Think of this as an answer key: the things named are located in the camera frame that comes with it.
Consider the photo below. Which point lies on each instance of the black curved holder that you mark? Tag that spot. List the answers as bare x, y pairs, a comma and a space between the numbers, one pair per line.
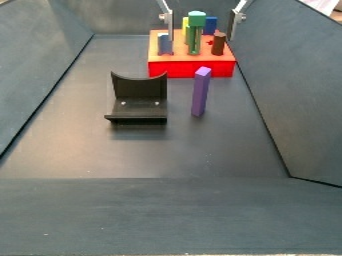
140, 99

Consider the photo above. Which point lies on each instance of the light blue notched peg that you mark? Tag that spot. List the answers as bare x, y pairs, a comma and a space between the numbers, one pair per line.
164, 44

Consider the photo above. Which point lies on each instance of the purple rectangular block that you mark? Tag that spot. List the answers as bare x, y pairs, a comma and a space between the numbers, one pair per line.
201, 90

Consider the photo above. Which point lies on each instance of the tall green triangular peg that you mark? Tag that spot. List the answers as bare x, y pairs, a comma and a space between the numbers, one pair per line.
197, 22

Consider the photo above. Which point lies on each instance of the dark blue rounded peg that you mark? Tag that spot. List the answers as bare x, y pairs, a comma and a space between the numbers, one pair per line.
210, 27

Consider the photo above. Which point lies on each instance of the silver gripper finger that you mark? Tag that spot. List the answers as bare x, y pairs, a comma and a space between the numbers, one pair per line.
237, 16
167, 17

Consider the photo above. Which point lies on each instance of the brown hexagonal peg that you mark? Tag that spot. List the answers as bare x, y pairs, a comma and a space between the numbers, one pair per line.
218, 43

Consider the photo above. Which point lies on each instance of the yellow cylinder peg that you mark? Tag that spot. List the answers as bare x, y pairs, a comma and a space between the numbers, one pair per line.
185, 29

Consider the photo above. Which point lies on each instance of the red peg board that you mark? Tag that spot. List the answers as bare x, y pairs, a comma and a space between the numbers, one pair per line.
181, 65

